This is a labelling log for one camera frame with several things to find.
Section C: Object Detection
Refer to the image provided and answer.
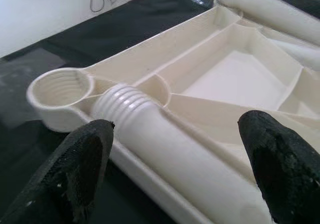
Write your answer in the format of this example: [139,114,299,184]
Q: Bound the black tablecloth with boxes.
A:
[0,0,320,224]

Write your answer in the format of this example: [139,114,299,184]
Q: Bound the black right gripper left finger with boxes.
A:
[0,118,116,224]

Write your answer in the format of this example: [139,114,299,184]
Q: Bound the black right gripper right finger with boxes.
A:
[237,110,320,224]

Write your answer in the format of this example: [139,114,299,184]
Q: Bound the white plastic table leg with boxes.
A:
[91,82,273,224]
[214,0,320,46]

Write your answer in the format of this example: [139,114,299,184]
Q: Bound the white plastic table top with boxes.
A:
[26,5,320,224]

